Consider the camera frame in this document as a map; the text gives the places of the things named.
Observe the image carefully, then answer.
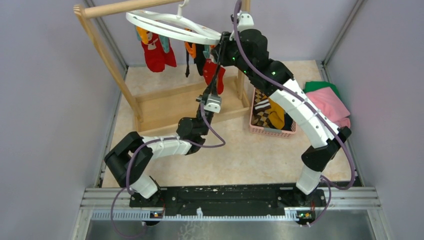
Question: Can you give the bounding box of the pink perforated plastic basket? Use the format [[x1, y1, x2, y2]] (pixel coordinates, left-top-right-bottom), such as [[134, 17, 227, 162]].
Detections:
[[249, 89, 297, 138]]

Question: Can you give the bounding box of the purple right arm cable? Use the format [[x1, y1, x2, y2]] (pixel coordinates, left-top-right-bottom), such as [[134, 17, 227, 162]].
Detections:
[[232, 0, 357, 228]]

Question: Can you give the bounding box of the argyle patterned sock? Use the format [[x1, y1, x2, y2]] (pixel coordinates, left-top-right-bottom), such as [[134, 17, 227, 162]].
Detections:
[[251, 111, 274, 128]]

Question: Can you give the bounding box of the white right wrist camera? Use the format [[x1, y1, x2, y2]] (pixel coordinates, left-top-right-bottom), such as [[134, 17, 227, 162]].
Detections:
[[231, 11, 254, 32]]

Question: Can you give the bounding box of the navy blue sock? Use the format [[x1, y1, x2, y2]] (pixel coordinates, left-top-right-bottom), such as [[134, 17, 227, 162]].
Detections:
[[282, 113, 294, 132]]

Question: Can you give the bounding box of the wooden hanger stand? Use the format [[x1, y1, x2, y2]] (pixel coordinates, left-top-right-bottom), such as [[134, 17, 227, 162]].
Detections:
[[73, 0, 253, 140]]

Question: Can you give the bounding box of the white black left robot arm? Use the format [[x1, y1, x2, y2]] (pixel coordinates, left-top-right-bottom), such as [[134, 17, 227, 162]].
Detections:
[[104, 65, 226, 207]]

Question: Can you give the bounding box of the green folded cloth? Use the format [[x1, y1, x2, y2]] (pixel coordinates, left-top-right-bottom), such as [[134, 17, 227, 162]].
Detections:
[[303, 81, 341, 99]]

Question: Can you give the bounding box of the white round clip hanger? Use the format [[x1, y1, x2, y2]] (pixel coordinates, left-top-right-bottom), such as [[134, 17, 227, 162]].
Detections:
[[125, 0, 222, 45]]

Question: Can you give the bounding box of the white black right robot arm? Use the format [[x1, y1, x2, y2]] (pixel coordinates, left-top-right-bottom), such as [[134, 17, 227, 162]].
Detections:
[[211, 29, 355, 206]]

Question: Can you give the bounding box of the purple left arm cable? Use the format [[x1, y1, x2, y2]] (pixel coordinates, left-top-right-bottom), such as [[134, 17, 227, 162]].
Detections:
[[109, 103, 227, 240]]

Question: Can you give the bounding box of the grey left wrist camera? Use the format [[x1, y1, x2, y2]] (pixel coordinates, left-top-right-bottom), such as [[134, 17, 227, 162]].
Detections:
[[195, 93, 222, 114]]

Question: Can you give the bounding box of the brown white striped sock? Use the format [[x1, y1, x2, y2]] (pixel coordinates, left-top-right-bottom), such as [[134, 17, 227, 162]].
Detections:
[[252, 89, 271, 114]]

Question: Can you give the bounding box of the black hanging sock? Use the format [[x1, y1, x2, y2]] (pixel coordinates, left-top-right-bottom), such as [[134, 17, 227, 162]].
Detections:
[[184, 42, 206, 77]]

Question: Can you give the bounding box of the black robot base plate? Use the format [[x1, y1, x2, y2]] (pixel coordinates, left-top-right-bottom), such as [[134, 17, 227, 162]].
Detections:
[[129, 183, 327, 217]]

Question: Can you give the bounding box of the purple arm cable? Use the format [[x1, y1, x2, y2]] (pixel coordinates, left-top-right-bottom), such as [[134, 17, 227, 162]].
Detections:
[[232, 0, 357, 228], [109, 103, 227, 240]]

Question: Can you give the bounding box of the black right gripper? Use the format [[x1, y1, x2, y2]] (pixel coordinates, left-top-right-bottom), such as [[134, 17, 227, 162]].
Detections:
[[210, 32, 253, 79]]

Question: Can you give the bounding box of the mustard sock striped cuff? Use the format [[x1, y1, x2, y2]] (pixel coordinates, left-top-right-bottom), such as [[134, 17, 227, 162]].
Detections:
[[268, 99, 285, 130]]

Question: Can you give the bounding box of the red bear sock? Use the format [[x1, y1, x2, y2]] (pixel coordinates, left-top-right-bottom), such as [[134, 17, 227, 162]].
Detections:
[[135, 26, 177, 73]]

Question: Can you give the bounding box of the pink folded cloth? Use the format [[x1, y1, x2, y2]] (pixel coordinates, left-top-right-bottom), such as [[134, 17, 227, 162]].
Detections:
[[306, 87, 351, 128]]

